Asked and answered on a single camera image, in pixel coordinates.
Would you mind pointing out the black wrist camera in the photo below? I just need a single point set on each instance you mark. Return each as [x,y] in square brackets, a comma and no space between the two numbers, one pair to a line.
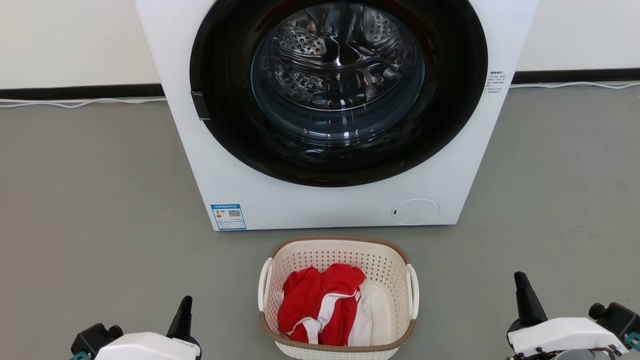
[92,340]
[617,317]

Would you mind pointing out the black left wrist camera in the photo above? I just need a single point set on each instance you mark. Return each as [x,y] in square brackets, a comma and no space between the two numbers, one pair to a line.
[92,340]

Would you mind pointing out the cream perforated laundry basket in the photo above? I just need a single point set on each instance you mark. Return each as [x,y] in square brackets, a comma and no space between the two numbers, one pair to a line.
[340,250]

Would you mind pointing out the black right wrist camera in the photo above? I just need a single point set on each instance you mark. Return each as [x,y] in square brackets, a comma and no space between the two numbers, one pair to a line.
[617,317]

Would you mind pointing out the blue energy label sticker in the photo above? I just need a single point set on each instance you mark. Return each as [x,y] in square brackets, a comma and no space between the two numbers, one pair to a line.
[228,217]

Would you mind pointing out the stainless steel washer drum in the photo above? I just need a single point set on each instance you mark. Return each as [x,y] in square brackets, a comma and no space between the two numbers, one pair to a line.
[340,50]

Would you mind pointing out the small text warning sticker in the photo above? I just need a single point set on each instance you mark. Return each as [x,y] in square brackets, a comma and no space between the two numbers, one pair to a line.
[495,82]

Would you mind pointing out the red and white garment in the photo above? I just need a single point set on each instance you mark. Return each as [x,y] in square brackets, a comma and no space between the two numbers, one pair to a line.
[310,300]

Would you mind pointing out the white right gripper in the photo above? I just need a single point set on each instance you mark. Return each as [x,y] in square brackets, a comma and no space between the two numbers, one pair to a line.
[565,335]

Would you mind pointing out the round drain filter cover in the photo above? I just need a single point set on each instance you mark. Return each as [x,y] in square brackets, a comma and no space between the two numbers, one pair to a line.
[415,211]

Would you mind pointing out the plain white garment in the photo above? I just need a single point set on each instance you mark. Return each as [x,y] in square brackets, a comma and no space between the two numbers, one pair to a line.
[377,315]

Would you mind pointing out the white front-load washing machine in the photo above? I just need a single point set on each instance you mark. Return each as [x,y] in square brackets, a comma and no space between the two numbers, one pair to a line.
[190,150]

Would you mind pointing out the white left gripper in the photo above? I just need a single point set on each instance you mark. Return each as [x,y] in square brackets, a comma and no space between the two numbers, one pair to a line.
[145,347]

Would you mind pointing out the black round washing machine door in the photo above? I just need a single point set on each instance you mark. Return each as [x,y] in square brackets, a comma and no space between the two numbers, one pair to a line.
[225,100]

